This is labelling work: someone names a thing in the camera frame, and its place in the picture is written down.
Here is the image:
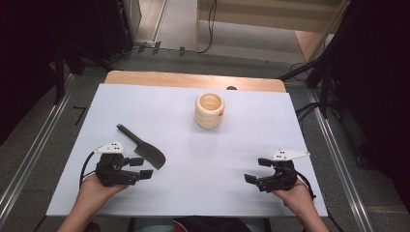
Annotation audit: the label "hand-held gripper cable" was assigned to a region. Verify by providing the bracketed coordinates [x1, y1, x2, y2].
[295, 171, 317, 200]
[78, 151, 98, 189]

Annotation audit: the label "left hand-held gripper cable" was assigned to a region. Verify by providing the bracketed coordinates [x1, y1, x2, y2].
[78, 151, 98, 189]

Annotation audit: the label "light wooden shelf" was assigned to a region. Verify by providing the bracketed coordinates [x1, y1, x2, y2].
[194, 0, 351, 63]

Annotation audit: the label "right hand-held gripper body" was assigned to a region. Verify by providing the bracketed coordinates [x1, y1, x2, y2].
[255, 149, 310, 193]

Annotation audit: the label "person's right hand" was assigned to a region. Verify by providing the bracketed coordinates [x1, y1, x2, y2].
[272, 178, 316, 223]

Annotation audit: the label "black floor cables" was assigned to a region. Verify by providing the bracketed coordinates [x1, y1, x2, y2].
[294, 101, 324, 124]

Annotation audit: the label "black cabinet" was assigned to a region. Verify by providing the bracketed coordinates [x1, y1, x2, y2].
[96, 0, 143, 61]

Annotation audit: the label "metal floor rail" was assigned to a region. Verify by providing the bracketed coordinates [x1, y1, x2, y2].
[306, 88, 375, 232]
[0, 73, 77, 220]

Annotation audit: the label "person's left hand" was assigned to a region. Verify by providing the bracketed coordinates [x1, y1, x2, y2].
[76, 175, 130, 217]

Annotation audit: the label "hanging black cable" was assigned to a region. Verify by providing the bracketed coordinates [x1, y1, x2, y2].
[196, 0, 218, 54]

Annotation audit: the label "dark kitchen knife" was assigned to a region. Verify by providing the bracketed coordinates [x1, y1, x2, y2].
[116, 123, 166, 171]

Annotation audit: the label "right hand-held gripper cable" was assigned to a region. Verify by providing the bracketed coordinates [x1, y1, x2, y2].
[295, 171, 317, 200]

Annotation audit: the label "black curtain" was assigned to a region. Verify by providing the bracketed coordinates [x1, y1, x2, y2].
[0, 0, 100, 146]
[327, 0, 410, 212]

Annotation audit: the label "black metal stand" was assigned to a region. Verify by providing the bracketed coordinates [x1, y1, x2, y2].
[52, 41, 114, 106]
[278, 57, 334, 119]

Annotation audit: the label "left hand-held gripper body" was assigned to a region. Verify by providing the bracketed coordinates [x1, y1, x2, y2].
[93, 141, 143, 188]

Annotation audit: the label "person's dark clothing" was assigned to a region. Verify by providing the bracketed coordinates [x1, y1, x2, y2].
[129, 217, 272, 232]

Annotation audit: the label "wooden table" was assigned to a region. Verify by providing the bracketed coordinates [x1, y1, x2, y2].
[104, 71, 287, 94]

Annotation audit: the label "cream ribbed cup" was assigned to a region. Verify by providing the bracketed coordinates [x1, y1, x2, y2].
[193, 92, 225, 131]

